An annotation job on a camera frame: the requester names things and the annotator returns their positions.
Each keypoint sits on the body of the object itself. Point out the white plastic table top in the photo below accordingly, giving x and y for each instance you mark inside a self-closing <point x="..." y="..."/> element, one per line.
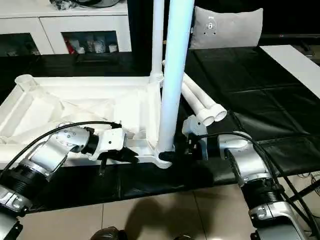
<point x="75" y="100"/>

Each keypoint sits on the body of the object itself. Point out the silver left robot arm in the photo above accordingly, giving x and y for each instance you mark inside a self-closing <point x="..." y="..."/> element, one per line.
<point x="57" y="145"/>

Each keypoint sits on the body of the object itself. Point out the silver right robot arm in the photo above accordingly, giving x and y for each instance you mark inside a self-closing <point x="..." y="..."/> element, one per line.
<point x="250" y="165"/>

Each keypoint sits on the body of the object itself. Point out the black right robot foot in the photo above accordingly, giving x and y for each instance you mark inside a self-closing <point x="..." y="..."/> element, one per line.
<point x="183" y="238"/>

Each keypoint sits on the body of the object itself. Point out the black work mat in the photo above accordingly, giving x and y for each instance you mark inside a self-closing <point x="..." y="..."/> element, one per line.
<point x="250" y="75"/>

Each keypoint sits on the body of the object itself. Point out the small white cup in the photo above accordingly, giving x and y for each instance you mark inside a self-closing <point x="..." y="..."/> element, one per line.
<point x="112" y="47"/>
<point x="81" y="50"/>

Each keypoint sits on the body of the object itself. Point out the printed glass jar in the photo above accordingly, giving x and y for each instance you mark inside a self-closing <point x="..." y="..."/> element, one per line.
<point x="100" y="44"/>
<point x="90" y="45"/>

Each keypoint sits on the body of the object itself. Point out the red bottle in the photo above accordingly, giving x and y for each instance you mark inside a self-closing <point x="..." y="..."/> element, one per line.
<point x="71" y="46"/>

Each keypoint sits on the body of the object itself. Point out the black cabinet with gold label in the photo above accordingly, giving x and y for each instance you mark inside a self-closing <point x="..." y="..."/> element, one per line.
<point x="142" y="30"/>

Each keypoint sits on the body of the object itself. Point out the black stand leg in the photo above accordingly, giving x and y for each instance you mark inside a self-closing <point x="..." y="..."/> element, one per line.
<point x="306" y="190"/>

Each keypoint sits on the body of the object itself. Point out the grey cushion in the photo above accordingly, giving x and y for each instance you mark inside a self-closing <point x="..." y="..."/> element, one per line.
<point x="230" y="27"/>

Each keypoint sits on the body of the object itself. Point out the white sideboard with glass doors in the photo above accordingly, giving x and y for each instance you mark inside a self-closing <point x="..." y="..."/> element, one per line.
<point x="75" y="22"/>

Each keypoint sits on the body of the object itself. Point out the dark round helmet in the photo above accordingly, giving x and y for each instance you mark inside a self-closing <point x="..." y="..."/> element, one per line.
<point x="97" y="2"/>

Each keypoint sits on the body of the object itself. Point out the grey crumpled cloth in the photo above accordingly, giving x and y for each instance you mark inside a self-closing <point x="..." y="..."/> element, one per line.
<point x="61" y="3"/>

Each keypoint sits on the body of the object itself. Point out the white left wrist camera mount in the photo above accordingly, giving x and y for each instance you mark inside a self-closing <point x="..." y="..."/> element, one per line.
<point x="112" y="140"/>

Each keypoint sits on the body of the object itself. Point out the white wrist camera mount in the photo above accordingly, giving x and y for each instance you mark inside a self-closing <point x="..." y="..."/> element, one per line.
<point x="195" y="126"/>
<point x="112" y="140"/>

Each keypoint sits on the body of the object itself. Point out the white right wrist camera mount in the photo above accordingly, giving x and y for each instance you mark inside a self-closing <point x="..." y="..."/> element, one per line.
<point x="195" y="126"/>

